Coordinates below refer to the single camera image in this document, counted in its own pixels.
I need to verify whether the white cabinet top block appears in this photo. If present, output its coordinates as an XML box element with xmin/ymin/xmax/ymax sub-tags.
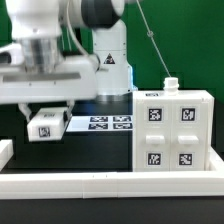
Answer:
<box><xmin>27</xmin><ymin>107</ymin><xmax>72</xmax><ymax>142</ymax></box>

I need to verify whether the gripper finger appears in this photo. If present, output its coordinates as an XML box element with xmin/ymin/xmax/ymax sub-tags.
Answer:
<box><xmin>63</xmin><ymin>100</ymin><xmax>75</xmax><ymax>125</ymax></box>
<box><xmin>18</xmin><ymin>103</ymin><xmax>32</xmax><ymax>122</ymax></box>

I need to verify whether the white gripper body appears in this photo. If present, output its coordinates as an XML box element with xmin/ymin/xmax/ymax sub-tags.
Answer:
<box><xmin>0</xmin><ymin>56</ymin><xmax>97</xmax><ymax>104</ymax></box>

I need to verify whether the white cabinet body box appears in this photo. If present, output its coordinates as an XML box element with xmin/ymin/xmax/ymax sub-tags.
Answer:
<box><xmin>132</xmin><ymin>78</ymin><xmax>214</xmax><ymax>172</ymax></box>

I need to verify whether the white door panel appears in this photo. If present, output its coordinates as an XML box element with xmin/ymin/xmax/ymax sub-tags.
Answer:
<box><xmin>170</xmin><ymin>100</ymin><xmax>208</xmax><ymax>171</ymax></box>
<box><xmin>133</xmin><ymin>101</ymin><xmax>171</xmax><ymax>172</ymax></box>

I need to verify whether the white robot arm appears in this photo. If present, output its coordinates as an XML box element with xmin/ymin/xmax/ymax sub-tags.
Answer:
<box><xmin>0</xmin><ymin>0</ymin><xmax>126</xmax><ymax>108</ymax></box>

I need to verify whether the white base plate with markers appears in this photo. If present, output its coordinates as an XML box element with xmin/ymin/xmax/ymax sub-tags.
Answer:
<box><xmin>67</xmin><ymin>115</ymin><xmax>133</xmax><ymax>132</ymax></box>

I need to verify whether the white U-shaped obstacle wall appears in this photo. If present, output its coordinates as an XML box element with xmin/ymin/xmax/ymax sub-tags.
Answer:
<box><xmin>0</xmin><ymin>140</ymin><xmax>224</xmax><ymax>199</ymax></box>

